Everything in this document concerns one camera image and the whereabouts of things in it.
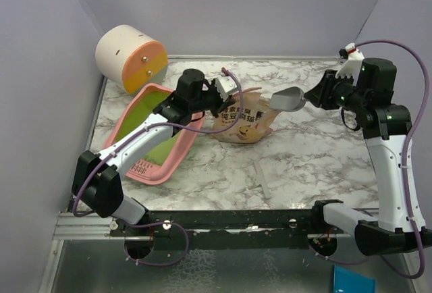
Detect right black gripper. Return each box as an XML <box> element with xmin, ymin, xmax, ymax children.
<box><xmin>306</xmin><ymin>69</ymin><xmax>368</xmax><ymax>113</ymax></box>

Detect metal litter scoop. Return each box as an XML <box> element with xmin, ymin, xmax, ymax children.
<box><xmin>269</xmin><ymin>86</ymin><xmax>306</xmax><ymax>112</ymax></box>

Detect beige cat litter bag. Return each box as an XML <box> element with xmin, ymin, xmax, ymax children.
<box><xmin>211</xmin><ymin>87</ymin><xmax>281</xmax><ymax>144</ymax></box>

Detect clear bag sealing clip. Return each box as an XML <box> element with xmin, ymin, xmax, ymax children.
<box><xmin>252</xmin><ymin>161</ymin><xmax>271</xmax><ymax>200</ymax></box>

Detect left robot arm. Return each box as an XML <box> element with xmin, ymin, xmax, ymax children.
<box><xmin>72</xmin><ymin>69</ymin><xmax>242</xmax><ymax>236</ymax></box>

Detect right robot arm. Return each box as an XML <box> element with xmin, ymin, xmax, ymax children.
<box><xmin>304</xmin><ymin>58</ymin><xmax>431</xmax><ymax>256</ymax></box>

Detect pink litter box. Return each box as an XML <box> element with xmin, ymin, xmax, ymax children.
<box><xmin>103</xmin><ymin>83</ymin><xmax>198</xmax><ymax>186</ymax></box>

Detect cream orange cylindrical container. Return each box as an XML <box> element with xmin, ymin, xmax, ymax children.
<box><xmin>95</xmin><ymin>25</ymin><xmax>168</xmax><ymax>95</ymax></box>

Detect blue plastic object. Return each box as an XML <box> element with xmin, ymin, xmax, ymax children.
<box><xmin>333</xmin><ymin>266</ymin><xmax>376</xmax><ymax>293</ymax></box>

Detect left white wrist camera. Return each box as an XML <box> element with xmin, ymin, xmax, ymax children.
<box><xmin>215</xmin><ymin>76</ymin><xmax>238</xmax><ymax>101</ymax></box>

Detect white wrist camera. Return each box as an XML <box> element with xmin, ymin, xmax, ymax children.
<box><xmin>336</xmin><ymin>43</ymin><xmax>365</xmax><ymax>79</ymax></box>
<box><xmin>215</xmin><ymin>76</ymin><xmax>238</xmax><ymax>101</ymax></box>

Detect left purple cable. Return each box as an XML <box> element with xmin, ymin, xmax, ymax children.
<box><xmin>72</xmin><ymin>67</ymin><xmax>244</xmax><ymax>267</ymax></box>

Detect purple cable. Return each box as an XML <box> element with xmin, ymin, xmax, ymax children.
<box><xmin>72</xmin><ymin>67</ymin><xmax>244</xmax><ymax>267</ymax></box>
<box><xmin>339</xmin><ymin>38</ymin><xmax>432</xmax><ymax>279</ymax></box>

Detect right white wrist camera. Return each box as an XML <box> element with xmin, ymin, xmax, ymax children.
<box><xmin>336</xmin><ymin>43</ymin><xmax>365</xmax><ymax>79</ymax></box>

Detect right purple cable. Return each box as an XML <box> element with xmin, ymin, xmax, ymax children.
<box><xmin>339</xmin><ymin>38</ymin><xmax>432</xmax><ymax>279</ymax></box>

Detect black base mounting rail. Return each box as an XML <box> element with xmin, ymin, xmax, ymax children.
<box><xmin>110</xmin><ymin>209</ymin><xmax>342</xmax><ymax>250</ymax></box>

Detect aluminium frame rail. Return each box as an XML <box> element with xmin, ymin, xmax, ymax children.
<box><xmin>53</xmin><ymin>213</ymin><xmax>113</xmax><ymax>240</ymax></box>

